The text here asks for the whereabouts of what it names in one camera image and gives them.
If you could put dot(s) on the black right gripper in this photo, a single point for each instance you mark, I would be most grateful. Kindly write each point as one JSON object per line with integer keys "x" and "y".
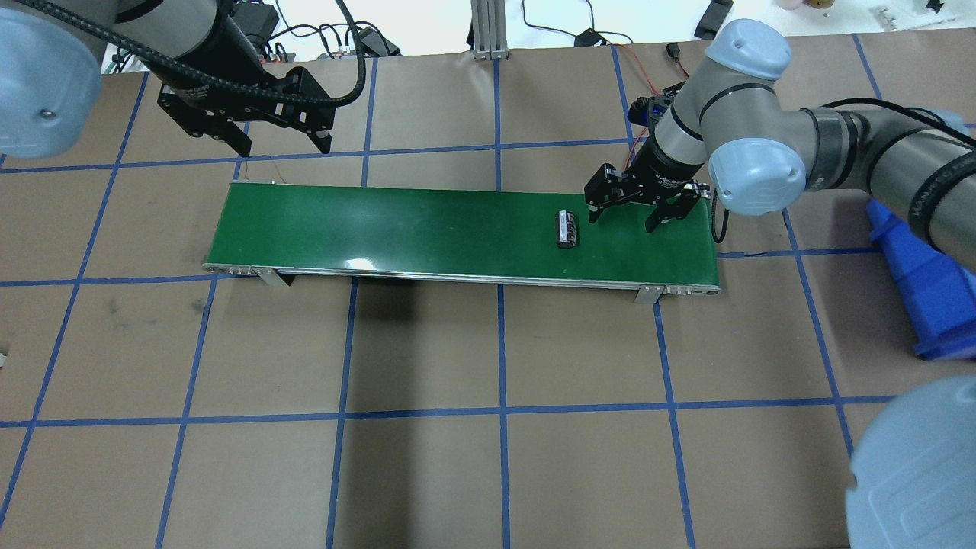
{"x": 666, "y": 169}

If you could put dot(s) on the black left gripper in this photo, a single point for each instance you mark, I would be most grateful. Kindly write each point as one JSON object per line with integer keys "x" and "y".
{"x": 239, "y": 67}

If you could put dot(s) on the brown cylindrical capacitor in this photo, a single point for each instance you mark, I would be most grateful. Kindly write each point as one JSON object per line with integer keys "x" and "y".
{"x": 568, "y": 236}

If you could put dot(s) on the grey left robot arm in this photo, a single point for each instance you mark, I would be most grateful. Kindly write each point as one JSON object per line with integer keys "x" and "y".
{"x": 51, "y": 72}

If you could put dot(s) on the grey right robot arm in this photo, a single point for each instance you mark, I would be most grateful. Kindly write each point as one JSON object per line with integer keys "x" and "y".
{"x": 914, "y": 466}

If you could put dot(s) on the green conveyor belt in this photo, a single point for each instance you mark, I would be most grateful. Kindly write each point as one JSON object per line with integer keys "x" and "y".
{"x": 477, "y": 237}

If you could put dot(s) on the black power adapter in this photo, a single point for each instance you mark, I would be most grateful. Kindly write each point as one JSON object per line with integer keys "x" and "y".
{"x": 374, "y": 44}

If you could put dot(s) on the black power brick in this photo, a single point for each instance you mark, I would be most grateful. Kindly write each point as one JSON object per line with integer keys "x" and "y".
{"x": 710, "y": 22}

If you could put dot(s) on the blue plastic bin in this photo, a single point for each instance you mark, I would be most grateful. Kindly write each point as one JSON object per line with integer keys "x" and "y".
{"x": 938, "y": 294}

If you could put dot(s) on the aluminium frame post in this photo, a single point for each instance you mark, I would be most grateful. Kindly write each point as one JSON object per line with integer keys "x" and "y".
{"x": 488, "y": 30}

